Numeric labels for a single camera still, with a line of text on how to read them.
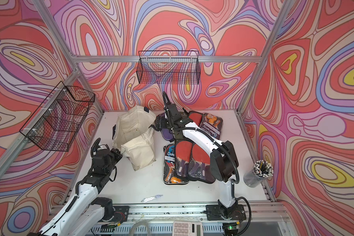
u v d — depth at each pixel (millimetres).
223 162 492
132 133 1050
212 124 1072
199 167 842
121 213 732
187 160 864
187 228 688
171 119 660
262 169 722
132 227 706
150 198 784
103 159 608
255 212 752
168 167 883
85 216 565
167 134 1028
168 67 961
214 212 734
